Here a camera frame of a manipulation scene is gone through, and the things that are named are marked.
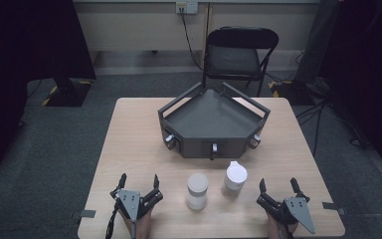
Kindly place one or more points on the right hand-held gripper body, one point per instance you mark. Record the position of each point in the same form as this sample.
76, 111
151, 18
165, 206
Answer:
295, 209

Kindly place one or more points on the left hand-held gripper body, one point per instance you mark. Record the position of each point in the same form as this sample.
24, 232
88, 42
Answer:
131, 202

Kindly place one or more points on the white canister with yellow button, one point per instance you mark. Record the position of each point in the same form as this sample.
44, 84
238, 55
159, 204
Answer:
234, 177

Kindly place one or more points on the glass jar with cream lid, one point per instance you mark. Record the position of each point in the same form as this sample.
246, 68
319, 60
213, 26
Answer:
197, 191

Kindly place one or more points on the person's left hand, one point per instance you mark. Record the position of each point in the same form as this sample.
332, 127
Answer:
142, 227

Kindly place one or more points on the person's right hand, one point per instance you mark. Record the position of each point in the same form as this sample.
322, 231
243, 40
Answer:
275, 229

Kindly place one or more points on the grey tape strip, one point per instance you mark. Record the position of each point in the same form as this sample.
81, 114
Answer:
333, 207
87, 213

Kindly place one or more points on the black stand base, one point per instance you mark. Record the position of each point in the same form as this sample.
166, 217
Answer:
67, 93

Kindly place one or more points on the black folding chair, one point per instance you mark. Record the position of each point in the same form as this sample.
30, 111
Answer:
233, 59

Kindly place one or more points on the black curtain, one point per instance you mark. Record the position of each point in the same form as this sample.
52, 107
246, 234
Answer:
30, 49
368, 66

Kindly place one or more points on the white wall socket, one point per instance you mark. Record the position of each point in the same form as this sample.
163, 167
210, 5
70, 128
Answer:
186, 7

